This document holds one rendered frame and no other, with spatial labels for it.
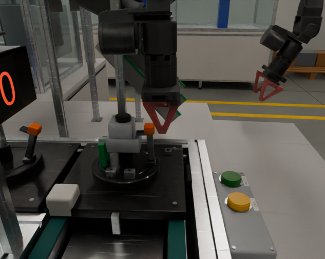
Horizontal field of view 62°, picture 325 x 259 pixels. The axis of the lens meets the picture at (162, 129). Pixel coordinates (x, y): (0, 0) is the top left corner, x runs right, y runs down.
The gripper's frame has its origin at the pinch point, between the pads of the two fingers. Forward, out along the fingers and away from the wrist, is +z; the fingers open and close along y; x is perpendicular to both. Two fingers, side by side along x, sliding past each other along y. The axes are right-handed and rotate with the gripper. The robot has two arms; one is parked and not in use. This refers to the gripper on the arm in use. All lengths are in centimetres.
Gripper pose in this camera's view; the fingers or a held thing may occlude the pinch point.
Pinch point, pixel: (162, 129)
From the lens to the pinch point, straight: 52.6
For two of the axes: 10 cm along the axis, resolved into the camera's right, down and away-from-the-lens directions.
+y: -0.3, 4.2, -9.1
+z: 0.2, 9.1, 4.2
